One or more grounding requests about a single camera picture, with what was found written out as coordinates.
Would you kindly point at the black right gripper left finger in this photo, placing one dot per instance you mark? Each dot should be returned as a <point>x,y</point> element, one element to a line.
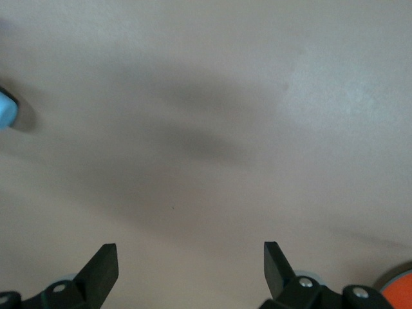
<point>96,280</point>

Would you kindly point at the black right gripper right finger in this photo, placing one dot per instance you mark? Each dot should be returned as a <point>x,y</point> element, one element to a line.
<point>277,277</point>

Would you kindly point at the light blue cup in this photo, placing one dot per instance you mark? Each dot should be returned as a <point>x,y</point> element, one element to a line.
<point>6,111</point>

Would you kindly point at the orange can with grey lid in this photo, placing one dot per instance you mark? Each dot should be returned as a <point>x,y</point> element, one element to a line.
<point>399,291</point>

